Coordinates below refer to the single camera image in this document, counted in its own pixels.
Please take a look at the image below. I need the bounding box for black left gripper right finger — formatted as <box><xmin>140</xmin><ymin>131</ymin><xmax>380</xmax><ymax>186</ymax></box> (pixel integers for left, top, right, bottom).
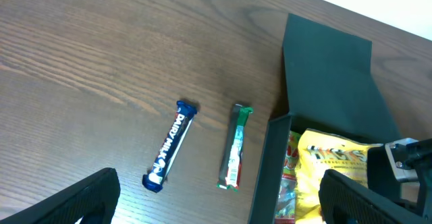
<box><xmin>319</xmin><ymin>169</ymin><xmax>431</xmax><ymax>224</ymax></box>

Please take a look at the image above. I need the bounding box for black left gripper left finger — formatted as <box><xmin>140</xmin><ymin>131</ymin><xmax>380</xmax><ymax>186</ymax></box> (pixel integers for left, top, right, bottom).
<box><xmin>1</xmin><ymin>167</ymin><xmax>121</xmax><ymax>224</ymax></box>

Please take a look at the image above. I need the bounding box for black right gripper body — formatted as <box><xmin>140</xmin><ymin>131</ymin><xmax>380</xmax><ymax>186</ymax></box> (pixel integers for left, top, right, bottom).
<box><xmin>367</xmin><ymin>138</ymin><xmax>431</xmax><ymax>217</ymax></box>

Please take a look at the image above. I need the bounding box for yellow Hacks candy bag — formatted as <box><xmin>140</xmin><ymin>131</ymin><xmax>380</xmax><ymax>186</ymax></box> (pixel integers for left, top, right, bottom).
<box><xmin>295</xmin><ymin>129</ymin><xmax>379</xmax><ymax>223</ymax></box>

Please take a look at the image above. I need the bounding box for green Haribo gummy bag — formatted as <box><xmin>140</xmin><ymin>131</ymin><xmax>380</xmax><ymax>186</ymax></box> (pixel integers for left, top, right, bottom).
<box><xmin>275</xmin><ymin>131</ymin><xmax>301</xmax><ymax>224</ymax></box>

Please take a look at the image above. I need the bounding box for blue Dairy Milk chocolate bar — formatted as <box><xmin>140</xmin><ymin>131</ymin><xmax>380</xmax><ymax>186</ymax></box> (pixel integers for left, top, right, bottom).
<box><xmin>142</xmin><ymin>101</ymin><xmax>198</xmax><ymax>193</ymax></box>

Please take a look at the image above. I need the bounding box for black open box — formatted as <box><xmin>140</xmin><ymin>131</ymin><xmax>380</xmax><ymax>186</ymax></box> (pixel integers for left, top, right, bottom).
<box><xmin>248</xmin><ymin>13</ymin><xmax>402</xmax><ymax>223</ymax></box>

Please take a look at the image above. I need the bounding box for green red candy bar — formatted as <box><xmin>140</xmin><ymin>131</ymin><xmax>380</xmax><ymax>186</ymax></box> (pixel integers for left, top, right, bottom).
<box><xmin>217</xmin><ymin>104</ymin><xmax>254</xmax><ymax>192</ymax></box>

